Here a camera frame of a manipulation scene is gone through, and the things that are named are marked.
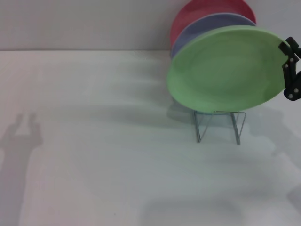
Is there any purple round plate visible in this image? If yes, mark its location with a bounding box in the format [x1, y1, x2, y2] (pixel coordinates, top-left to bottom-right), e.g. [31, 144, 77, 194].
[171, 13, 257, 57]

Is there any green round plate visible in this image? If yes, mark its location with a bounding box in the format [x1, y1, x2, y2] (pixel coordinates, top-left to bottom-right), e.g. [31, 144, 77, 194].
[166, 25, 290, 115]

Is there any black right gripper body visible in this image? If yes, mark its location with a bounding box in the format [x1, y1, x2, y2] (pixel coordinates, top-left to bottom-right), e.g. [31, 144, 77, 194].
[283, 70, 301, 102]

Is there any chrome wire plate rack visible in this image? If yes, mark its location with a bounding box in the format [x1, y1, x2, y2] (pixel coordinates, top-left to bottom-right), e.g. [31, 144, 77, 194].
[194, 110, 247, 145]

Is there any red round plate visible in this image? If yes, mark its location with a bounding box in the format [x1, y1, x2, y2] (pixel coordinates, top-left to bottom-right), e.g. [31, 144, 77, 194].
[170, 0, 257, 49]

